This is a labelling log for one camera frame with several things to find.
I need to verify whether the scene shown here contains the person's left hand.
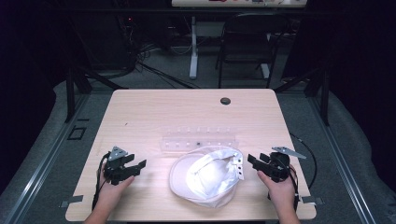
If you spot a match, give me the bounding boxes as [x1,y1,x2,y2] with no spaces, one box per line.
[98,171,136,213]

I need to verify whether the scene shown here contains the black metal frame post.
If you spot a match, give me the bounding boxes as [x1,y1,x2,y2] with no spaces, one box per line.
[274,66,331,127]
[64,66,94,123]

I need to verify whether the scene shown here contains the white desk leg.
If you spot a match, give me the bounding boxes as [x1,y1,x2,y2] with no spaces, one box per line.
[189,16,200,80]

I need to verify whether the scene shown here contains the black chair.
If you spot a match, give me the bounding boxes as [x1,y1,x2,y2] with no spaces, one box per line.
[215,12,292,90]

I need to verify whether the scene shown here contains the aluminium floor rail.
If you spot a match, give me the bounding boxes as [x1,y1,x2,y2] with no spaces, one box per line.
[0,92,92,224]
[306,94,377,224]

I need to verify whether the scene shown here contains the clear acrylic rack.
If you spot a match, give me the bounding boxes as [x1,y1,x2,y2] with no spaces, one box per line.
[159,125,240,153]

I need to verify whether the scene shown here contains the white cap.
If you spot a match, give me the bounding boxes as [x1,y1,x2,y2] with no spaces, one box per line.
[168,145,246,209]

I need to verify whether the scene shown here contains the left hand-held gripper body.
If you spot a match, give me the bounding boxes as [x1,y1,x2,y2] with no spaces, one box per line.
[102,146,136,187]

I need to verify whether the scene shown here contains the person's right hand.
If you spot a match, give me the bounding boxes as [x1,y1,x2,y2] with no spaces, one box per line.
[257,165,301,217]

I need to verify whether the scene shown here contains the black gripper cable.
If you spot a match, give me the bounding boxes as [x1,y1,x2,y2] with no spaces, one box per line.
[289,133,318,190]
[91,151,112,211]

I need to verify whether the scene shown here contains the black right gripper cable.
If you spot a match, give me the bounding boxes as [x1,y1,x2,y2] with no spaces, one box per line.
[289,133,318,190]

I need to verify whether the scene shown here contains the bundle of black floor cables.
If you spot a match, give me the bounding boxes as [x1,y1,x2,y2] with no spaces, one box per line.
[118,15,200,90]

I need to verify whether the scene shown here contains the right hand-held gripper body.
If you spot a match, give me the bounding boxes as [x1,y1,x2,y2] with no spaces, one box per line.
[262,146,307,184]

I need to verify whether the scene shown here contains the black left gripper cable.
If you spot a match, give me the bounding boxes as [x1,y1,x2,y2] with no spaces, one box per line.
[91,151,112,211]

